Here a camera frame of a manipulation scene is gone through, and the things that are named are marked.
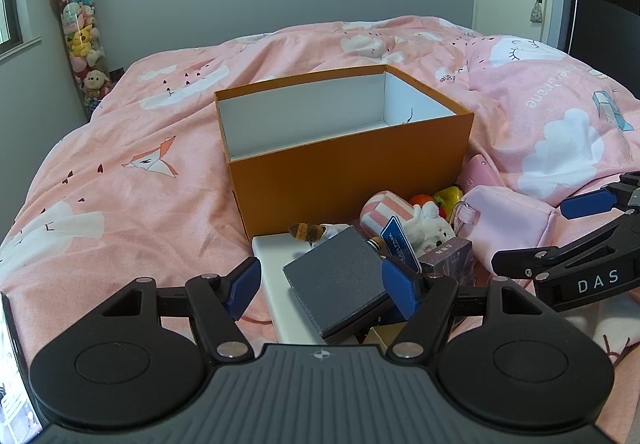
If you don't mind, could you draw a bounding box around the orange cardboard box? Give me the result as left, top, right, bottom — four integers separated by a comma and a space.
214, 64, 475, 245

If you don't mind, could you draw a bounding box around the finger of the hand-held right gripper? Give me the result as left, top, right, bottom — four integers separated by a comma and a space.
491, 210, 640, 281
560, 171, 640, 221

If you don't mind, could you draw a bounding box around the pink fabric pouch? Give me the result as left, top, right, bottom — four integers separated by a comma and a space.
451, 184, 565, 292

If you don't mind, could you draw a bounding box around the white plush toy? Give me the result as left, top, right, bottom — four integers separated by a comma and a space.
400, 201, 457, 256

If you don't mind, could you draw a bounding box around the pink printed blanket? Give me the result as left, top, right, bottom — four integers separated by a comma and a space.
0, 16, 640, 444

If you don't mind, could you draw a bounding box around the pink striped plush toy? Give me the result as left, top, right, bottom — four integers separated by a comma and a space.
360, 191, 417, 238

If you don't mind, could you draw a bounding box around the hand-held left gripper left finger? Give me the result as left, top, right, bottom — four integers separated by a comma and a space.
92, 256, 263, 365

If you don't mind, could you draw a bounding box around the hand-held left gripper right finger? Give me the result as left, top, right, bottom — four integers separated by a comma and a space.
381, 258, 547, 361

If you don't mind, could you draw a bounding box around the blue card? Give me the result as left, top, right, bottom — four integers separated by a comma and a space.
379, 217, 424, 273

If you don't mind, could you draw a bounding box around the pink rectangular case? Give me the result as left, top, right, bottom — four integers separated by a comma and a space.
457, 154, 507, 198

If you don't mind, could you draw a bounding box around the brown furry keychain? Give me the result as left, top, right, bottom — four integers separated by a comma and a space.
288, 222, 327, 243

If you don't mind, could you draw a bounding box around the clear tube of plush toys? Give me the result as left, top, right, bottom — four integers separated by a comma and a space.
49, 0, 114, 121

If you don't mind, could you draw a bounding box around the dark grey box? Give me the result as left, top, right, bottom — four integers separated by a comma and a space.
283, 225, 401, 345

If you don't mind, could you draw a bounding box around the gold box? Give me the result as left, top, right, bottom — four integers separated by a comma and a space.
362, 323, 417, 356

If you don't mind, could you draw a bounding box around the purple box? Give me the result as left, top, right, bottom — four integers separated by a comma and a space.
417, 238, 476, 297

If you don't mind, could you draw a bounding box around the yellow green toy fruit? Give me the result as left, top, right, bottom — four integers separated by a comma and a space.
432, 185, 465, 211

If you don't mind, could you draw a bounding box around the white box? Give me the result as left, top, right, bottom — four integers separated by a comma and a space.
251, 233, 332, 346

